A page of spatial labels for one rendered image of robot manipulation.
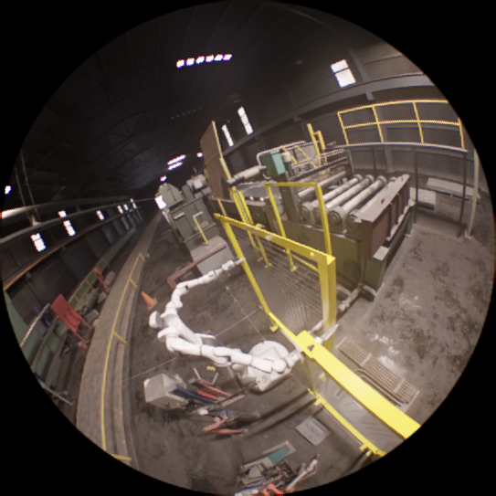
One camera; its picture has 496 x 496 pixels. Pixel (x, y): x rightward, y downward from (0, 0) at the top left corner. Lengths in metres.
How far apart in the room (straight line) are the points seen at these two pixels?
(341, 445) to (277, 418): 0.85
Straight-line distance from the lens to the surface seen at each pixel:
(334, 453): 2.36
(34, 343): 9.03
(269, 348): 2.21
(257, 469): 1.55
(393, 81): 10.53
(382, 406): 0.51
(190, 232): 5.01
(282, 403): 2.34
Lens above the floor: 2.29
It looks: 28 degrees down
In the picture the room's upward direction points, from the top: 24 degrees counter-clockwise
